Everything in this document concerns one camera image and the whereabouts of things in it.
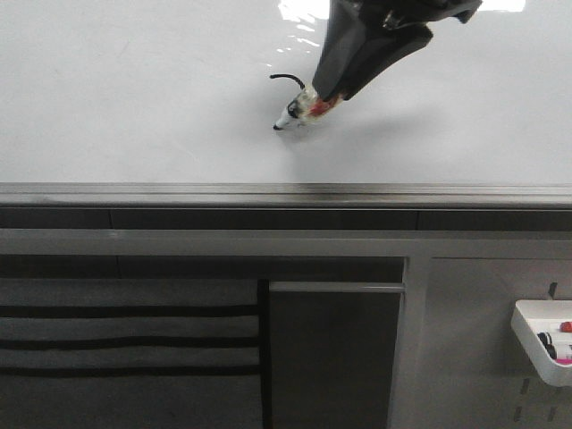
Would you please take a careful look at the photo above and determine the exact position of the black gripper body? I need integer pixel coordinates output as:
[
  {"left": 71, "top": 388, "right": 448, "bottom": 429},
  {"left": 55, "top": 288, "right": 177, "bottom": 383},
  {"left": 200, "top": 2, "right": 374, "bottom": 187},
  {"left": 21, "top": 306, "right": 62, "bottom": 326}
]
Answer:
[{"left": 342, "top": 0, "right": 482, "bottom": 30}]

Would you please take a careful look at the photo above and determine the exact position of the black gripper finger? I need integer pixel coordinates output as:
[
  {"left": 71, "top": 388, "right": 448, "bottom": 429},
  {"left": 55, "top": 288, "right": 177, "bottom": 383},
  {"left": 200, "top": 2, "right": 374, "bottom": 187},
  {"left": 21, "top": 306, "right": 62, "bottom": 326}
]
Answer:
[
  {"left": 338, "top": 24, "right": 433, "bottom": 101},
  {"left": 312, "top": 1, "right": 366, "bottom": 97}
]

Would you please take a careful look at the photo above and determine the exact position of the white black-tipped whiteboard marker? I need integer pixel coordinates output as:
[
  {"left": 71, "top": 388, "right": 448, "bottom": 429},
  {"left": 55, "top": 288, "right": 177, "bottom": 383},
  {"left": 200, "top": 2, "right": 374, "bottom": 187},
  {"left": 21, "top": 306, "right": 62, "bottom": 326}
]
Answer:
[{"left": 273, "top": 85, "right": 344, "bottom": 130}]

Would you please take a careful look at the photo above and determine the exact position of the dark grey panel board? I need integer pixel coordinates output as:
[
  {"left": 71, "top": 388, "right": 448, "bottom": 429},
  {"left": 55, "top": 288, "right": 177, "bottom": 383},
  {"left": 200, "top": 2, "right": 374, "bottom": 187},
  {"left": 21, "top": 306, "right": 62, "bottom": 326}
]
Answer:
[{"left": 269, "top": 282, "right": 404, "bottom": 428}]

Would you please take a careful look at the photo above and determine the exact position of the white plastic marker tray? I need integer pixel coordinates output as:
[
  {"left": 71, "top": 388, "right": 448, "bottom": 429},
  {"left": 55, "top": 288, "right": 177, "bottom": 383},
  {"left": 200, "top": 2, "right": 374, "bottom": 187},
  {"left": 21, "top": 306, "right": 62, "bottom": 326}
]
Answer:
[{"left": 510, "top": 299, "right": 571, "bottom": 387}]

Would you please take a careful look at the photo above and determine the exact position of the grey pegboard panel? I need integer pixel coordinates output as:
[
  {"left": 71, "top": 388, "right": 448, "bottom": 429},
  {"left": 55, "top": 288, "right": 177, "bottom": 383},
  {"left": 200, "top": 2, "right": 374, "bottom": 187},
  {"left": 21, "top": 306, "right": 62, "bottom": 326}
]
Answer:
[{"left": 407, "top": 258, "right": 571, "bottom": 428}]

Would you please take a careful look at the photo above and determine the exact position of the black capped white marker upper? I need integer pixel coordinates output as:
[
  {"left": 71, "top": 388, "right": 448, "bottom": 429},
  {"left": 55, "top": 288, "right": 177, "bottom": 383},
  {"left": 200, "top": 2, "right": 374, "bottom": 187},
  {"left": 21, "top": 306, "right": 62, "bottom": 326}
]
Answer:
[{"left": 537, "top": 332, "right": 572, "bottom": 346}]

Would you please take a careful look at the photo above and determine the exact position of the black capped white marker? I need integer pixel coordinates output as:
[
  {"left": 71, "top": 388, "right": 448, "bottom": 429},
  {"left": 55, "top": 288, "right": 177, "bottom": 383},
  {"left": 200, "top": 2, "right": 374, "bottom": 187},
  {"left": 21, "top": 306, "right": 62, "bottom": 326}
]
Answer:
[
  {"left": 537, "top": 332, "right": 572, "bottom": 346},
  {"left": 546, "top": 343, "right": 572, "bottom": 360}
]

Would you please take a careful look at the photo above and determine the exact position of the black capped white marker lower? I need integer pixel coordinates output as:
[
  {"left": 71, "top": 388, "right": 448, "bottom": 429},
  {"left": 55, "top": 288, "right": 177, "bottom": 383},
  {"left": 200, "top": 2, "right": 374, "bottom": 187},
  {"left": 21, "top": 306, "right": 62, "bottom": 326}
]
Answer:
[{"left": 546, "top": 343, "right": 572, "bottom": 360}]

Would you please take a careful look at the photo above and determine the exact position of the grey slatted rack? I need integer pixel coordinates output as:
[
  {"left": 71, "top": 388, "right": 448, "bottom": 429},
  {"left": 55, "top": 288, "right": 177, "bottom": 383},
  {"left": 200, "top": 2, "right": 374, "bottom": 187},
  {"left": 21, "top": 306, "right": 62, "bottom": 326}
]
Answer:
[{"left": 1, "top": 279, "right": 267, "bottom": 428}]

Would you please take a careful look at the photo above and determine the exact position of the white whiteboard with metal frame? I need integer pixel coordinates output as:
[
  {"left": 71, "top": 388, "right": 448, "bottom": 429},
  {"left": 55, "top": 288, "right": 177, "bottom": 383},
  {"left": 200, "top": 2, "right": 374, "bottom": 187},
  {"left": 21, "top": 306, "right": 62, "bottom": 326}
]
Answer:
[{"left": 1, "top": 1, "right": 571, "bottom": 208}]

